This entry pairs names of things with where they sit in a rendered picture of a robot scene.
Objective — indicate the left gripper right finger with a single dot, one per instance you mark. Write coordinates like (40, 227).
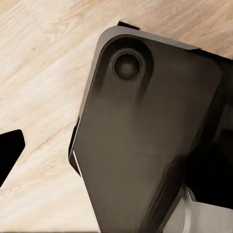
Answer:
(225, 144)

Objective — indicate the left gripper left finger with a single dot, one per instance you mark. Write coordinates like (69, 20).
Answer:
(12, 145)

